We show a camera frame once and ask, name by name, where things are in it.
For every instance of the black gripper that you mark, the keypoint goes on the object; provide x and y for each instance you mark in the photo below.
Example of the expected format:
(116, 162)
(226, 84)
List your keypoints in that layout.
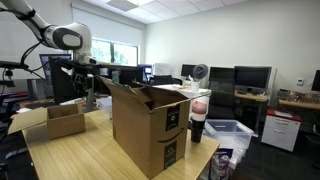
(81, 74)

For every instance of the white drawer with black knob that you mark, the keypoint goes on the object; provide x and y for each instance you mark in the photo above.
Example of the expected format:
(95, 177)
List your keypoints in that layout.
(104, 102)

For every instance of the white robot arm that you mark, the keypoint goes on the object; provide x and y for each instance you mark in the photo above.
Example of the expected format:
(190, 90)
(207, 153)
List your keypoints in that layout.
(56, 33)

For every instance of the white small drawer cabinet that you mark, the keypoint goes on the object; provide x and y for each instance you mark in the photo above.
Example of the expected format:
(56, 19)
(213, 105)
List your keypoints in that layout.
(108, 113)

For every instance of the black tumbler with white top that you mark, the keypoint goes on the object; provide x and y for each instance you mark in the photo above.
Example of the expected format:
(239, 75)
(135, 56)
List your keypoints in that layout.
(198, 120)

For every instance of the white filing cabinet red top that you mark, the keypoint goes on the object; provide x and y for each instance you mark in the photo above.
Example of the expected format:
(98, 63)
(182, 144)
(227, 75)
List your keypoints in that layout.
(280, 130)

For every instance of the low open cardboard box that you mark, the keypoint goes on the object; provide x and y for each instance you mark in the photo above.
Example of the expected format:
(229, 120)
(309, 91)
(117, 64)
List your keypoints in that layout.
(63, 121)

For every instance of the monitor with blue screen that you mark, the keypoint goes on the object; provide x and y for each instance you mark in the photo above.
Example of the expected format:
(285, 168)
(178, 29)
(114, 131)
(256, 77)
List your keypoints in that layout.
(45, 65)

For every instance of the window with green view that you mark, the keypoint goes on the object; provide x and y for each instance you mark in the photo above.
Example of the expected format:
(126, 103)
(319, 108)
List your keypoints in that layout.
(115, 52)

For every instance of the tall printed cardboard box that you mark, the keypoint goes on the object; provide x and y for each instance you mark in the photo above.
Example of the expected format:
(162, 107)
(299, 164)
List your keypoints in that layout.
(150, 133)

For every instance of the black monitor by window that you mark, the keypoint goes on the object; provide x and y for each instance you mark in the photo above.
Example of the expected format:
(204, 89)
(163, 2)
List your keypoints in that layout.
(187, 70)

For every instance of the white and blue storage box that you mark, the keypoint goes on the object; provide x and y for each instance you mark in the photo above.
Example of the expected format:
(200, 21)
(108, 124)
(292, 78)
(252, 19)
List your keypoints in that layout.
(191, 91)

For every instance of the white cup with tissue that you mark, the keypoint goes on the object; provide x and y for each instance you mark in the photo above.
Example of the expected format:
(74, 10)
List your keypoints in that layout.
(195, 86)

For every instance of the grey round fan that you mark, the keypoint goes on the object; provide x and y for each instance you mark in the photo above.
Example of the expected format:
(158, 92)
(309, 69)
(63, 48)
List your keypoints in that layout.
(200, 71)

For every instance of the medium black monitor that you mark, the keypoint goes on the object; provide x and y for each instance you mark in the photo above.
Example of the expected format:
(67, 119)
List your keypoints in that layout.
(221, 73)

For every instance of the clear plastic bin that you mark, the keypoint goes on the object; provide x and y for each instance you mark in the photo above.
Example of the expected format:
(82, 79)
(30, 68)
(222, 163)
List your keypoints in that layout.
(230, 133)

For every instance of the purple snack bag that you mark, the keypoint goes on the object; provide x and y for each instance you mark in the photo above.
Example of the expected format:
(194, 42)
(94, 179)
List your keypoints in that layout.
(220, 165)

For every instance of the wooden office desk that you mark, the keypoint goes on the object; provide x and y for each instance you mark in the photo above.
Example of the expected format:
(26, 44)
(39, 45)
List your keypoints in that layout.
(251, 97)

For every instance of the large black monitor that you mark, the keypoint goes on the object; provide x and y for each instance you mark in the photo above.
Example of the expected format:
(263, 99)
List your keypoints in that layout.
(252, 77)

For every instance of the small black monitor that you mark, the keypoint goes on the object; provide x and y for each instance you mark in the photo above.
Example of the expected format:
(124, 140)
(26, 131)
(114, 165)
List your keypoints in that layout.
(316, 80)

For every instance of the grey metal stand post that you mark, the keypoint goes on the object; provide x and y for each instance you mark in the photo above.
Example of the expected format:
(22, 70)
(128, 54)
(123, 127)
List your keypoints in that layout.
(90, 96)

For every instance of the white wall thermostat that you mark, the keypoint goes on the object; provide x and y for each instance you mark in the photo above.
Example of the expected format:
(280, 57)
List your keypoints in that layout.
(300, 81)

